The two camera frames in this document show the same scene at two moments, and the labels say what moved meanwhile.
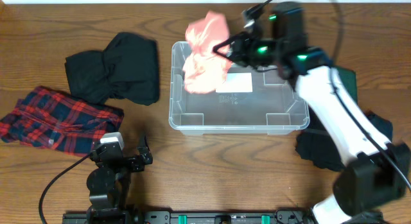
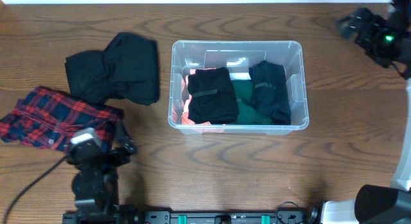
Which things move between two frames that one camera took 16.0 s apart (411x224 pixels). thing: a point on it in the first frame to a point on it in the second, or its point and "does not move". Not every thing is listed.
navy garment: [384, 128] to [270, 94]
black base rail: [168, 217] does not move
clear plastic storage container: [252, 102] does not move
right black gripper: [243, 54] to [371, 42]
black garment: [316, 144] to [212, 99]
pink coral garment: [204, 67] to [180, 113]
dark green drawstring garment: [349, 78] to [248, 113]
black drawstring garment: [127, 68] does not move
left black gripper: [129, 162] to [120, 148]
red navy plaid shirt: [51, 119] does not move
